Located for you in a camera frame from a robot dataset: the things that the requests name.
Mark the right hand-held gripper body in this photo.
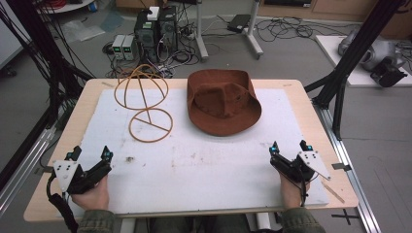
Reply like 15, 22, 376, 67
269, 150, 332, 184

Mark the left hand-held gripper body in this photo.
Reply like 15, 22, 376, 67
52, 154, 114, 195

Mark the tan wire hat stand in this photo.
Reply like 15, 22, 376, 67
113, 63, 175, 144

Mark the brown brimmed hat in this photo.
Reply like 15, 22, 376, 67
187, 68, 262, 137

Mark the person's left hand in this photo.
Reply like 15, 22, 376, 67
71, 175, 111, 212

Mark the person's right hand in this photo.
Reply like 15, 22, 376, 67
278, 170, 312, 210

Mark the black tape strip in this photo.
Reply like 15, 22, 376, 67
331, 162, 353, 173

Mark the thin wooden stick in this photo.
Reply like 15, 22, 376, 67
321, 180, 346, 205

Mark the black tape cross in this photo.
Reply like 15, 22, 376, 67
330, 208, 361, 226

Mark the white foam mat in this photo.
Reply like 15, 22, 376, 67
71, 87, 330, 216

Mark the white floor platform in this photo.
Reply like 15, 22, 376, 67
315, 34, 412, 88

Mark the grey bench power supply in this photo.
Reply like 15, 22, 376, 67
121, 35, 138, 62
111, 34, 126, 61

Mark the black machine part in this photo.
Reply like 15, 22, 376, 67
369, 60, 409, 88

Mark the white stand leg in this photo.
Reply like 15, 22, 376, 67
245, 0, 264, 61
192, 0, 210, 63

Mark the grey rounded machine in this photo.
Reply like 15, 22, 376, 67
337, 29, 406, 73

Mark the clear plastic sheet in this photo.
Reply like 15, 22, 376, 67
60, 18, 107, 44

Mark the black computer tower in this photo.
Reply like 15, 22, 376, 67
157, 5, 180, 53
133, 9, 160, 64

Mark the flat black box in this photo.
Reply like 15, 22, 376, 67
226, 13, 253, 34

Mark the round white table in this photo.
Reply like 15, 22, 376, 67
36, 0, 95, 16

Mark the white box device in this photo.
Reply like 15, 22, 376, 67
147, 6, 160, 21

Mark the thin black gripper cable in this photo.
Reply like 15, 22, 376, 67
298, 168, 321, 209

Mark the black sleeved gripper cable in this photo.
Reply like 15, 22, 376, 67
46, 170, 80, 233

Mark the aluminium rail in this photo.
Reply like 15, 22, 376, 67
0, 126, 58, 217
311, 96, 384, 233

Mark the black frame with cable bundle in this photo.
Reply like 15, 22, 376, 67
0, 0, 95, 192

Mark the black metal frame strut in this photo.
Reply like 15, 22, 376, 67
303, 0, 406, 142

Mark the tangle of black floor cables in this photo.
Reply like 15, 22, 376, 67
255, 15, 353, 44

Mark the cable tangle by computers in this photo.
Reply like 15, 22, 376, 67
103, 18, 202, 80

